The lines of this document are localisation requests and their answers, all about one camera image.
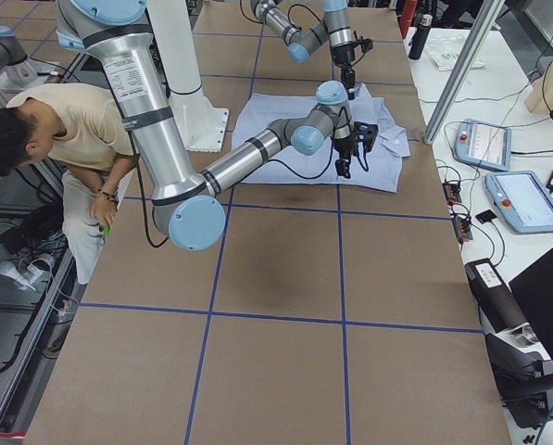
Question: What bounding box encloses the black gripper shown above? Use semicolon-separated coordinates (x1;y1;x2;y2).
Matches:
333;122;355;178
330;41;357;100

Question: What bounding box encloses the light blue striped shirt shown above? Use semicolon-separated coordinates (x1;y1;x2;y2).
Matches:
232;83;410;193

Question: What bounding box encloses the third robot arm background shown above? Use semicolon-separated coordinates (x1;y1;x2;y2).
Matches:
0;26;38;91

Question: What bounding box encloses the black water bottle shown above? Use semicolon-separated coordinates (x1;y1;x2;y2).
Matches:
408;14;434;60

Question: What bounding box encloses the white paper with green print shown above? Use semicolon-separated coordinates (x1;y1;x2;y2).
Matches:
424;35;466;71

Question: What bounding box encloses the far teach pendant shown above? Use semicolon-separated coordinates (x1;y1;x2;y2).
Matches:
453;119;512;172

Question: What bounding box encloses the teach pendant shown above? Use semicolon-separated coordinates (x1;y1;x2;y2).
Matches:
453;119;512;172
484;171;553;235

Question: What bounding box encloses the small black device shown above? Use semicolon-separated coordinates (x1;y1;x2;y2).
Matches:
475;210;497;224

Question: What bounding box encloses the near teach pendant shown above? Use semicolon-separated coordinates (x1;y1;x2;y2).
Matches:
484;171;553;235

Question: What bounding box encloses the person in beige shirt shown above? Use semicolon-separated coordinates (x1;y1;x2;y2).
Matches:
0;83;136;285

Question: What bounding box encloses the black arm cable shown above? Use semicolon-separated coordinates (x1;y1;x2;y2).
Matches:
266;147;340;180

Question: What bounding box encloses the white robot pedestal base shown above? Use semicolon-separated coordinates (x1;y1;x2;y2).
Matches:
146;0;229;153

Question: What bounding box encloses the aluminium frame post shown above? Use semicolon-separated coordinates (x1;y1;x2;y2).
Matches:
423;0;505;146

